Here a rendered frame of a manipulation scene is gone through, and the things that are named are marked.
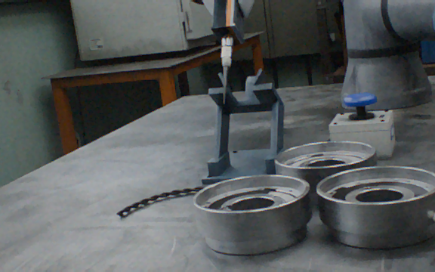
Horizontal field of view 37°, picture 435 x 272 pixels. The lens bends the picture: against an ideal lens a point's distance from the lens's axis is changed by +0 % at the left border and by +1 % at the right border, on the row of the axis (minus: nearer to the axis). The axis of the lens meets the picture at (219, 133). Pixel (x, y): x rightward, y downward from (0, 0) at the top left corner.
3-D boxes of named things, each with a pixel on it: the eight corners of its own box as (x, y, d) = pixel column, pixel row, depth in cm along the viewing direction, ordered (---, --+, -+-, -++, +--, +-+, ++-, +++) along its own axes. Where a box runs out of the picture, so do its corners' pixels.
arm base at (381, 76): (348, 97, 121) (343, 44, 119) (433, 90, 116) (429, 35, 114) (336, 113, 107) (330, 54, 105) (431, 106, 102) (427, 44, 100)
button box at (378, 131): (392, 159, 76) (388, 119, 75) (332, 161, 79) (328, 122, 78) (396, 141, 84) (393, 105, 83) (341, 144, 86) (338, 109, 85)
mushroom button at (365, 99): (377, 136, 78) (374, 95, 77) (344, 137, 79) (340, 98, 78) (381, 128, 81) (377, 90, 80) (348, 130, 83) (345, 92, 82)
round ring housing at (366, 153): (393, 198, 63) (390, 158, 62) (288, 214, 62) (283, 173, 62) (362, 171, 73) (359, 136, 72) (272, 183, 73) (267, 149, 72)
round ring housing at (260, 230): (289, 263, 51) (283, 214, 50) (177, 254, 56) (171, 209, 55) (329, 216, 60) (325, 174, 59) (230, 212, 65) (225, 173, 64)
